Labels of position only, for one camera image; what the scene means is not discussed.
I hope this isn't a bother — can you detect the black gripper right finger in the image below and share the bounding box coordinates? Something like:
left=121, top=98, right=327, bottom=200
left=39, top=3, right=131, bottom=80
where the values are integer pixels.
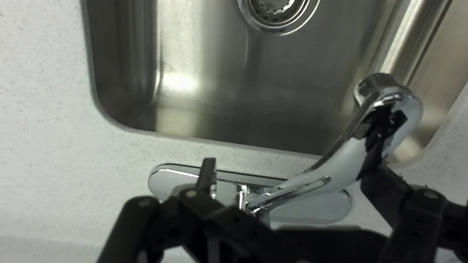
left=358, top=140, right=468, bottom=263

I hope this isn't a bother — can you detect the chrome faucet base plate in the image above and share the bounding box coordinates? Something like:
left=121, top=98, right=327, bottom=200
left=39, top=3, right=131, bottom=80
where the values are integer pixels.
left=147, top=163, right=352, bottom=226

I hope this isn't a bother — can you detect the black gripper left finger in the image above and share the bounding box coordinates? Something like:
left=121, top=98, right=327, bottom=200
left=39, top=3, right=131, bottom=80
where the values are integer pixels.
left=95, top=156, right=272, bottom=263

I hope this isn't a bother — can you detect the stainless steel sink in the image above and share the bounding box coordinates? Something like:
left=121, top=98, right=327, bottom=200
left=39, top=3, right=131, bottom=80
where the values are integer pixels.
left=79, top=0, right=453, bottom=155

